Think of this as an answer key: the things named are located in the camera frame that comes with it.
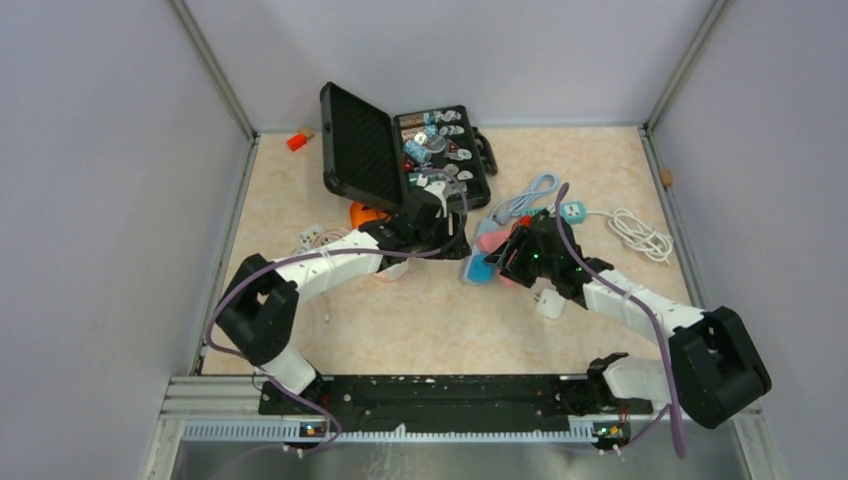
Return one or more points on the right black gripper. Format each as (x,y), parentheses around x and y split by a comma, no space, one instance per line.
(521,239)

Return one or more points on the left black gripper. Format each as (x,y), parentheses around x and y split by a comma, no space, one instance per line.
(452,247)

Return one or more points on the pink triangular power socket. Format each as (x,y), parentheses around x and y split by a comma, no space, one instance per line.
(489,242)

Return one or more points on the light blue power strip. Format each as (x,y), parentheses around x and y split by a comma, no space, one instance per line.
(486,225)

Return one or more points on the blue charger plug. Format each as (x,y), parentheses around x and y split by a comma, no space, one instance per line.
(478,271)

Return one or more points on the white charger plug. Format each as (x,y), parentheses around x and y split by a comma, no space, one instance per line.
(549,304)

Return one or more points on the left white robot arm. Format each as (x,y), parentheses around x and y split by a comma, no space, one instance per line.
(258,310)

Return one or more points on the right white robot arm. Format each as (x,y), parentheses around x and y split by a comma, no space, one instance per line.
(709,367)

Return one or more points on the teal small socket adapter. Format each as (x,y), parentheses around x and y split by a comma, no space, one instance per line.
(573,212)

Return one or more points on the orange tape dispenser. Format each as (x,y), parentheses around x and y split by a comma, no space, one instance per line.
(360,214)

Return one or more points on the open black carrying case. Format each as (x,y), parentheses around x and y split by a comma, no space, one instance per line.
(375,158)

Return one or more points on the white multi-hole adapter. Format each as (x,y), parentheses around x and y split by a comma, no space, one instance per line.
(307,238)

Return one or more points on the red small block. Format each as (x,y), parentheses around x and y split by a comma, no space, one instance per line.
(297,141)

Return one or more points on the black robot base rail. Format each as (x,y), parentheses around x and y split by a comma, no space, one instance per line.
(453,403)

